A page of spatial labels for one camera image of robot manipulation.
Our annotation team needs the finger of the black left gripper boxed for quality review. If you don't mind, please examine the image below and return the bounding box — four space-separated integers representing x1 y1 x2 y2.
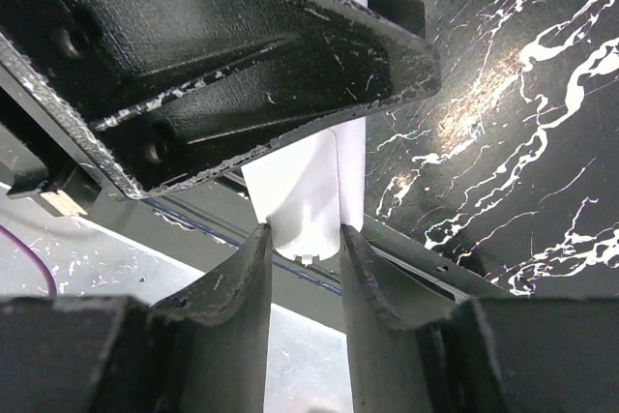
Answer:
368 0 426 38
1 0 441 198

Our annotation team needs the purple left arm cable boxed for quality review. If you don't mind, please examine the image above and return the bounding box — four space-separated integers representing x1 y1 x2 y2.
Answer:
0 223 62 297

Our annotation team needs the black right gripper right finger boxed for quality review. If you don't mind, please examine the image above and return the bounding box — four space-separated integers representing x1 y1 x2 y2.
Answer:
340 226 618 412

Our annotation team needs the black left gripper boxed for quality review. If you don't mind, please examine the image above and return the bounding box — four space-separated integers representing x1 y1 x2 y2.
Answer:
1 67 103 215

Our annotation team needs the white battery cover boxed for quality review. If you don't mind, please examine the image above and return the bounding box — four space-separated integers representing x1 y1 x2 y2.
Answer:
242 118 366 265

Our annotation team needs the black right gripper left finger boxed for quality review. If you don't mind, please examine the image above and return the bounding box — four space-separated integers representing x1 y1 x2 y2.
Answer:
1 224 272 412

